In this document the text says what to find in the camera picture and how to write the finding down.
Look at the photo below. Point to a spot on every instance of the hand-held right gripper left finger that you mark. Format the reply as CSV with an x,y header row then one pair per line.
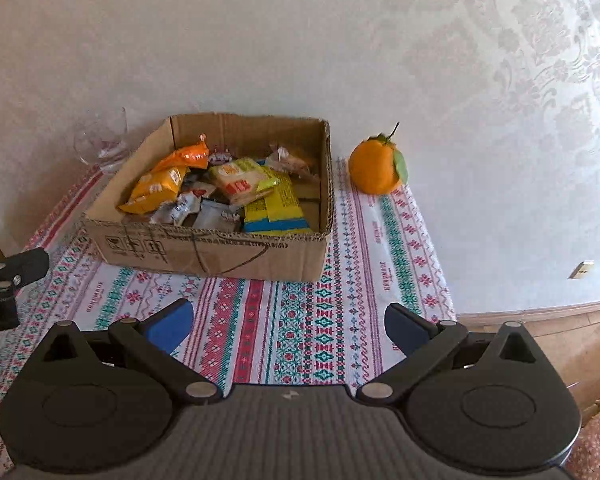
x,y
169,327

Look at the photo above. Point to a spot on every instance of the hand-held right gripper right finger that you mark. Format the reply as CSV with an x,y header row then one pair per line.
x,y
409,327

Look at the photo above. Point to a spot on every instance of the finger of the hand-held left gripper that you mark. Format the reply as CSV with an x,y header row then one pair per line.
x,y
27,264

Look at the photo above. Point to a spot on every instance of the brown cardboard box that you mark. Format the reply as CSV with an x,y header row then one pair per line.
x,y
205,255

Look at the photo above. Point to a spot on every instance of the white and blue snack packet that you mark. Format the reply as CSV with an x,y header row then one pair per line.
x,y
172,210

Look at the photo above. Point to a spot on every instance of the black snack packet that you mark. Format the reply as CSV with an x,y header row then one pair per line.
x,y
217,216

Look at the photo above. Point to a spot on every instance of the orange bread packet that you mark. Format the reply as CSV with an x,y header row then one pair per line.
x,y
155,187

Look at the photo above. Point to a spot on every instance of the long yellow and blue packet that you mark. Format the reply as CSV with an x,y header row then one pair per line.
x,y
275,207

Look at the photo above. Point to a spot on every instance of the yellow cracker packet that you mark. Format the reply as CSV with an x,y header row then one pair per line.
x,y
240,180

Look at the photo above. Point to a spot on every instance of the orange snack packet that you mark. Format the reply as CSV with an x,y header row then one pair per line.
x,y
187,155

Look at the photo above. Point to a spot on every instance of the clear round pastry packet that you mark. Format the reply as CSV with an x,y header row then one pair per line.
x,y
292,160

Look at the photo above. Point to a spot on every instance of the patterned tablecloth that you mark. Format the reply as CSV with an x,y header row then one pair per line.
x,y
290,320

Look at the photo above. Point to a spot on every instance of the clear glass mug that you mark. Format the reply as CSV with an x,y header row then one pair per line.
x,y
102,145

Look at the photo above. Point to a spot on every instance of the orange fruit with leaf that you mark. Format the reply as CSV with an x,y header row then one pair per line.
x,y
375,170

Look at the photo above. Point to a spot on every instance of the pink fuzzy cloth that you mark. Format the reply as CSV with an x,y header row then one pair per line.
x,y
597,435

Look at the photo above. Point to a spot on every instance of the wall socket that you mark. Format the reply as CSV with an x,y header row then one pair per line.
x,y
580,270

